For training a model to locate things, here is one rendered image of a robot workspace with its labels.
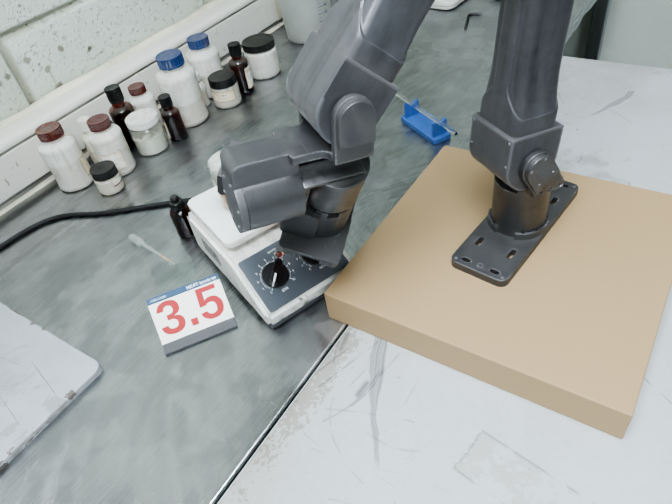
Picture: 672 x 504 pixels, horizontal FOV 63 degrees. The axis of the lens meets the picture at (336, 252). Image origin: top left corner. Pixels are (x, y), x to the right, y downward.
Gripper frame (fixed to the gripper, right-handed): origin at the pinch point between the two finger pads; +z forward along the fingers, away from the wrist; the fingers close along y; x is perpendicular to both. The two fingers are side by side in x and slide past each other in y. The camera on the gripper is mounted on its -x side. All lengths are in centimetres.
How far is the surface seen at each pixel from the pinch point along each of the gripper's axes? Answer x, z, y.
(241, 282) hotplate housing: -6.4, 2.1, 6.1
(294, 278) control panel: -0.6, 1.4, 4.0
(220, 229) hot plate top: -10.9, 1.7, 0.6
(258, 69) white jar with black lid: -20, 31, -49
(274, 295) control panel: -2.3, 1.4, 6.7
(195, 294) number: -11.6, 5.7, 8.1
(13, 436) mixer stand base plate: -24.3, 6.2, 28.5
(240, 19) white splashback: -29, 35, -64
